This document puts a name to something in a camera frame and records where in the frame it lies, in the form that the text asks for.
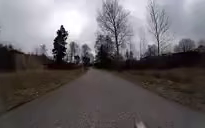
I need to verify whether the grey asphalt road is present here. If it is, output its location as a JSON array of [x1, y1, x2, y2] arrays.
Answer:
[[0, 67, 205, 128]]

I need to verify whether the tall bare tree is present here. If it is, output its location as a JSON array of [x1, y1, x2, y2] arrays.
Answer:
[[95, 0, 134, 61]]

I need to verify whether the dark conifer tree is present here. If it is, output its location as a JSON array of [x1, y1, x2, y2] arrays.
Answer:
[[51, 24, 70, 64]]

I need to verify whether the dark hedge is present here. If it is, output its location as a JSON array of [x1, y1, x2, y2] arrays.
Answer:
[[0, 44, 84, 73], [113, 49, 205, 72]]

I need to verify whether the slender bare tree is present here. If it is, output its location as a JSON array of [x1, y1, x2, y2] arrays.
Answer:
[[145, 0, 173, 57]]

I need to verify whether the robot's own part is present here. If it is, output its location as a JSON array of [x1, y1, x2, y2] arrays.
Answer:
[[135, 120, 147, 128]]

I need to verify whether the dry grass verge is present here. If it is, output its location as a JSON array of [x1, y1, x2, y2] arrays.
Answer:
[[109, 67, 205, 116], [0, 67, 87, 117]]

